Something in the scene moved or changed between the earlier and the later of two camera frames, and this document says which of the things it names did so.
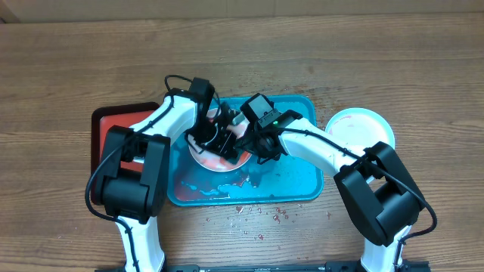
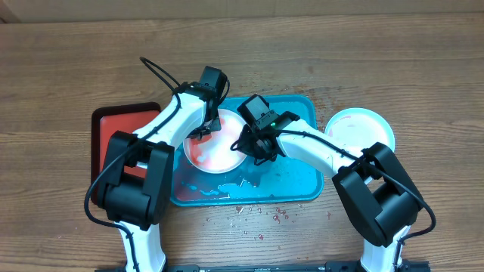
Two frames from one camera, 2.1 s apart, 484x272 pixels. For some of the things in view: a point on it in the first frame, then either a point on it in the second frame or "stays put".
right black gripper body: x=257 y=146 stays put
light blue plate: x=361 y=127 stays put
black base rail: x=411 y=266 stays put
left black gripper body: x=208 y=137 → x=208 y=127
